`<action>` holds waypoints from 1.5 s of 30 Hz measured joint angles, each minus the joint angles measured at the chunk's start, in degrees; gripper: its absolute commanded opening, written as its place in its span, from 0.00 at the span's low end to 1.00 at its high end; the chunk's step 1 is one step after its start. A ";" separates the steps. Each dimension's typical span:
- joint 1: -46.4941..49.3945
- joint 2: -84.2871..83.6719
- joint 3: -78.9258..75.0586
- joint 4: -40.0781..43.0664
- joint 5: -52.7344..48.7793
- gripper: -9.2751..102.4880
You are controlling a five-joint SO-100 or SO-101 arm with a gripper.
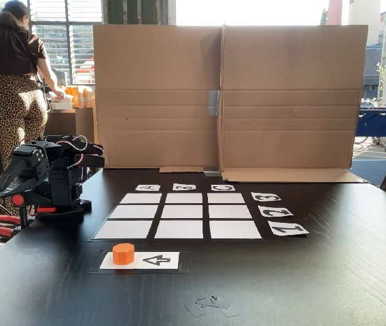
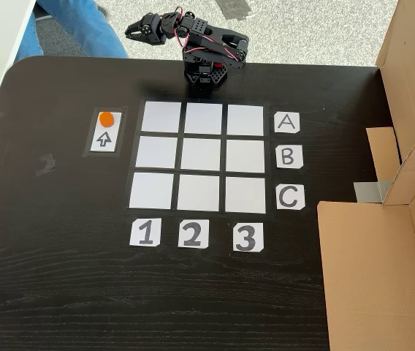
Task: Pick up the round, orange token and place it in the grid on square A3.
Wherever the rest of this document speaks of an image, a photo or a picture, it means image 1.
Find white arrow paper sheet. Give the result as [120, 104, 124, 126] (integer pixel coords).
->
[99, 251, 180, 271]

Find brown cardboard screen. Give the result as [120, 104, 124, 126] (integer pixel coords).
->
[92, 23, 226, 174]
[216, 23, 369, 184]

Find orange cartons row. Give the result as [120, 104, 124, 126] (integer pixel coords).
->
[63, 86, 96, 109]

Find paper sheet number 3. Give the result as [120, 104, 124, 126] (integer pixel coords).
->
[250, 192, 282, 202]

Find paper sheet number 2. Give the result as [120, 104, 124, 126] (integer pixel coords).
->
[258, 204, 295, 218]

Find white nine-square paper grid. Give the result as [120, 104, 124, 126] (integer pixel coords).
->
[90, 192, 265, 241]

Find red white servo cable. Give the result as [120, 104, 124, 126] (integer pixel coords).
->
[64, 134, 89, 170]

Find blue foosball table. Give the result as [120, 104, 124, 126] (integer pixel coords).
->
[355, 107, 386, 153]

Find round orange token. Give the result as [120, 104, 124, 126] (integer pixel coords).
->
[112, 242, 135, 266]

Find brown counter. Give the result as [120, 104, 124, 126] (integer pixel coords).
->
[45, 108, 95, 144]

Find paper sheet number 1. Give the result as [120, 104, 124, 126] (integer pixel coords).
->
[267, 222, 311, 237]

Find white food box stack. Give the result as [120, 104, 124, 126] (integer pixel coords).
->
[49, 94, 75, 110]

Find clear tape scraps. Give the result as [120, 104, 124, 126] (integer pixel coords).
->
[184, 295, 241, 319]

